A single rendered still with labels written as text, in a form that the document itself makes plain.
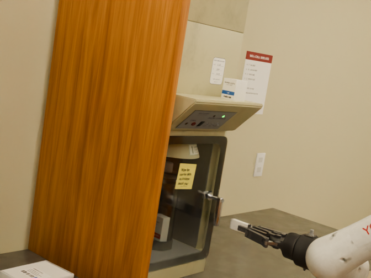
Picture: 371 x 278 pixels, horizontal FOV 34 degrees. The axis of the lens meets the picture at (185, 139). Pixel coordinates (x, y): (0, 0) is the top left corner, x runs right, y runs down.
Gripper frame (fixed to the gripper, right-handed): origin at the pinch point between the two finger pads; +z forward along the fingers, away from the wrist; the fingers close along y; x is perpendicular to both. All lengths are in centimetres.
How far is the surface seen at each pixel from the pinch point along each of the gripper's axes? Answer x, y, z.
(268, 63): -50, -87, 57
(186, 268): 17.8, 3.7, 14.5
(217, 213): -1.7, 0.8, 8.5
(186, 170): -14.6, 13.1, 13.2
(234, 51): -51, -2, 14
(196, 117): -31.2, 20.2, 7.2
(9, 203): 6, 41, 57
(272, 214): 20, -98, 47
